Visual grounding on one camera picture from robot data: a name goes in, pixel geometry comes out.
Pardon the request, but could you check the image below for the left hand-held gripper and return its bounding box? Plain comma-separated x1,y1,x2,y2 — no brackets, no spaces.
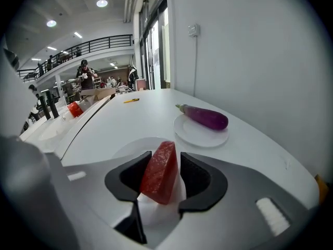
0,43,54,250

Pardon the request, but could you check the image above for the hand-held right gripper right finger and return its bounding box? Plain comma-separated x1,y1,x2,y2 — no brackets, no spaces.
158,152,319,250

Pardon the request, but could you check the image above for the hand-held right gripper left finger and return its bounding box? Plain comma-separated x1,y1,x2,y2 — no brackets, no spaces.
46,151,157,250

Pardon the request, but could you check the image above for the white round plate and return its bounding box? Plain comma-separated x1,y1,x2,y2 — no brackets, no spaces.
173,113,230,148

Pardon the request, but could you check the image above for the white sink basin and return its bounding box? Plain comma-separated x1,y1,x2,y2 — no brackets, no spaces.
19,108,66,151

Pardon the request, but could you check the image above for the black faucet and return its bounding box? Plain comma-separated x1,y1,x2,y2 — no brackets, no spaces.
38,90,60,121

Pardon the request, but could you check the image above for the red plastic-wrapped packet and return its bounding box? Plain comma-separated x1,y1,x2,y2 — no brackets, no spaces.
67,101,84,118

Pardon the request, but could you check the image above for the open cardboard box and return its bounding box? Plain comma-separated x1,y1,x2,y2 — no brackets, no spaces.
80,87,117,102

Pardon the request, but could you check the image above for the purple eggplant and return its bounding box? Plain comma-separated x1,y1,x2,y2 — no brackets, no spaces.
175,104,229,131

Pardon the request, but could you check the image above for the black balcony railing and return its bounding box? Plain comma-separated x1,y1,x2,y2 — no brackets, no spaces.
17,34,134,83

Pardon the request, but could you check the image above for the hanging dark jacket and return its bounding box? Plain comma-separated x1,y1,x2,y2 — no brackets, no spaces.
127,64,140,91

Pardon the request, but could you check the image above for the black framed glass door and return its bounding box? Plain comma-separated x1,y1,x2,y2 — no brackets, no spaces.
138,0,172,90

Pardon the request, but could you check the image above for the white wall cable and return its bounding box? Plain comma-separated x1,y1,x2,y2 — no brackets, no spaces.
193,36,199,98

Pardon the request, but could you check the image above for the white wall box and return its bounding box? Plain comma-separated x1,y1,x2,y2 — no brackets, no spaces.
187,23,201,38

